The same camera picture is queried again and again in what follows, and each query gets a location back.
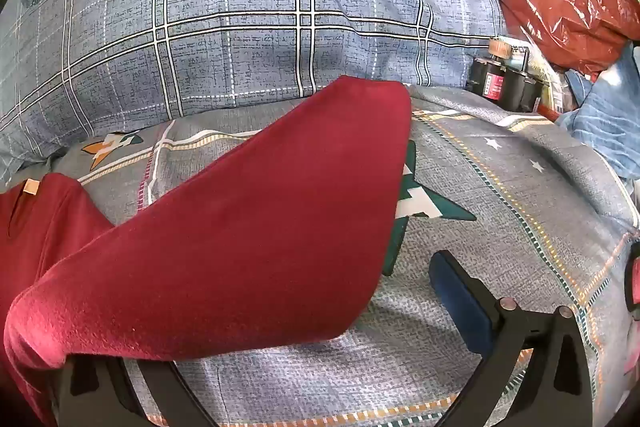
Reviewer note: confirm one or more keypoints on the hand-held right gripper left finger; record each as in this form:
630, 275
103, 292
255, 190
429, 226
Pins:
114, 389

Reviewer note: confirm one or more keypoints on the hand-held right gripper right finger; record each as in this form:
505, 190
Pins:
457, 302

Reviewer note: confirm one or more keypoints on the red knit sweater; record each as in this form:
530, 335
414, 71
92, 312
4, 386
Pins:
250, 232

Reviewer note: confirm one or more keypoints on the grey printed bedsheet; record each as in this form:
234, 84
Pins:
500, 207

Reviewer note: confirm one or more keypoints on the light blue cloth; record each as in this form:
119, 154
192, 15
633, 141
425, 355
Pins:
605, 117

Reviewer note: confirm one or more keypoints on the blue plaid pillow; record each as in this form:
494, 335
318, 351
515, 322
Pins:
250, 7

